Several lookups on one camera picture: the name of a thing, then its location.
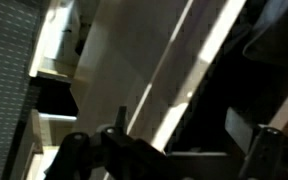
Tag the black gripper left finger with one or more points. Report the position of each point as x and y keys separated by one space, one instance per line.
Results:
x=80 y=153

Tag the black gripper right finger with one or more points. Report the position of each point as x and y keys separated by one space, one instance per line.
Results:
x=261 y=144

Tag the wooden drawer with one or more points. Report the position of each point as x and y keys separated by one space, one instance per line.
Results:
x=149 y=56
x=45 y=134

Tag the grey clothes in top drawer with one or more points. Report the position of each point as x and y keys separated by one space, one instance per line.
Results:
x=263 y=35

